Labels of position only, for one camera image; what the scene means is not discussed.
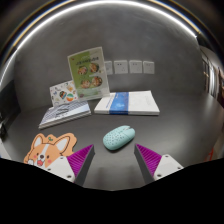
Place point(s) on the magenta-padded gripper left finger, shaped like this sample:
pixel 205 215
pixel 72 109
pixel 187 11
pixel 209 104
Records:
pixel 61 166

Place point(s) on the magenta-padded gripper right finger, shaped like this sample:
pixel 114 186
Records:
pixel 166 165

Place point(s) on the mint green computer mouse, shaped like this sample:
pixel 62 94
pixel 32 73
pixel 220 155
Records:
pixel 118 137

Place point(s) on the orange corgi-shaped mouse pad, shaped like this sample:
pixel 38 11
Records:
pixel 43 150

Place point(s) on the grey striped book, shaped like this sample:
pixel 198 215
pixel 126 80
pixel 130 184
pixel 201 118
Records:
pixel 65 113

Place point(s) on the white book with blue band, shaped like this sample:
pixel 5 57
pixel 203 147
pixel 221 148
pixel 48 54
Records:
pixel 133 102

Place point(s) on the white card with colourful stickers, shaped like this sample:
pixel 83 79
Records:
pixel 61 95

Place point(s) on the green menu sign stand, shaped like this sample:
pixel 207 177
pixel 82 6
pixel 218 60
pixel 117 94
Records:
pixel 88 73

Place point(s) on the white wall socket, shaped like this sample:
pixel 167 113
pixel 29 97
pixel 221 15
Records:
pixel 121 67
pixel 148 67
pixel 108 67
pixel 135 66

